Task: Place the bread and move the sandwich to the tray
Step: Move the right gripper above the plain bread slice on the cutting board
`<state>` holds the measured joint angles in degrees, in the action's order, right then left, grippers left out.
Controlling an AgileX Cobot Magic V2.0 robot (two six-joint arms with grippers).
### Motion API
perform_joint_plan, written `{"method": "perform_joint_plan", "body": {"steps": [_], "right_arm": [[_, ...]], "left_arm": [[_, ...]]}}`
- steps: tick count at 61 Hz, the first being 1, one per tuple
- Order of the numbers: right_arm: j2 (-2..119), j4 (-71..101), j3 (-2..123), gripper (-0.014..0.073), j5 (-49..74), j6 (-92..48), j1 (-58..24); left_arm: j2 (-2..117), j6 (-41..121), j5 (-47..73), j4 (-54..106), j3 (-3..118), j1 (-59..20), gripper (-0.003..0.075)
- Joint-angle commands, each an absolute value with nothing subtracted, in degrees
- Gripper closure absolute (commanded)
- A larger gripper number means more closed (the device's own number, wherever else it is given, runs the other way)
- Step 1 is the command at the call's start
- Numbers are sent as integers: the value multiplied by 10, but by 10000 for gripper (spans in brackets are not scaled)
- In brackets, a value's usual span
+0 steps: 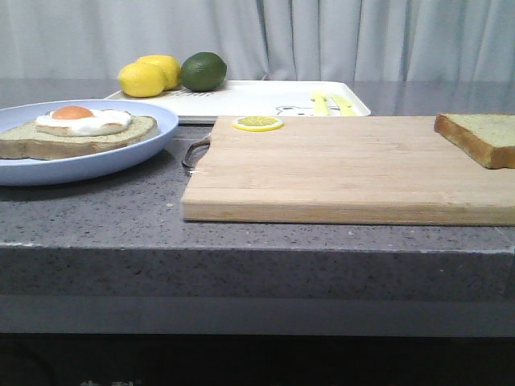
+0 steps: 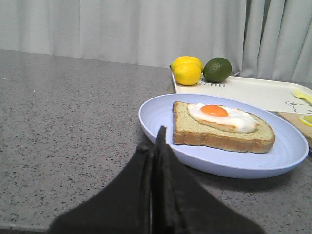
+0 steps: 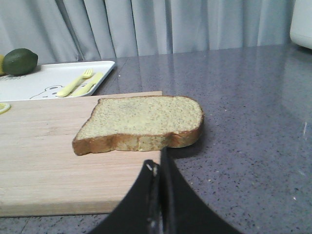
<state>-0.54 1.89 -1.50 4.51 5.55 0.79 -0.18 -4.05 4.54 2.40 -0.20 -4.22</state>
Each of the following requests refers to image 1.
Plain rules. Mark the fried egg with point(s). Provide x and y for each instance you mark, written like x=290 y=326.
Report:
x=78 y=121

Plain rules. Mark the yellow plastic knife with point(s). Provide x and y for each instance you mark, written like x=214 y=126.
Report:
x=345 y=106

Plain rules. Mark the front yellow lemon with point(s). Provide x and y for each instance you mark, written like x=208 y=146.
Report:
x=142 y=80

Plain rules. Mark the white tray with bear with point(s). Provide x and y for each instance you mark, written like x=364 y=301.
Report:
x=254 y=97

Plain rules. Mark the white curtain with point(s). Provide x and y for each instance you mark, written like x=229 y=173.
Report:
x=264 y=40

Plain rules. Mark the yellow plastic fork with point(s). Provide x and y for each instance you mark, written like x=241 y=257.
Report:
x=320 y=107

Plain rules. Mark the wooden cutting board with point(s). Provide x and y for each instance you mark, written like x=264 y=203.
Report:
x=345 y=170

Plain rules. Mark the rear yellow lemon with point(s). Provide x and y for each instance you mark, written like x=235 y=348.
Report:
x=168 y=64

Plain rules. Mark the yellow lemon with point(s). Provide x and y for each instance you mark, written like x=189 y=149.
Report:
x=142 y=80
x=168 y=64

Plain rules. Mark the light blue plate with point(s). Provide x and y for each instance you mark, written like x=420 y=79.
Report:
x=31 y=172

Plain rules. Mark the lemon slice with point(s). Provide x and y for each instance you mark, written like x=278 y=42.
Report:
x=257 y=123

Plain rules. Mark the bread slice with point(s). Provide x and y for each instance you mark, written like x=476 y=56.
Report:
x=487 y=138
x=25 y=141

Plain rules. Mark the green lime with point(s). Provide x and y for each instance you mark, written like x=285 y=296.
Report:
x=203 y=71

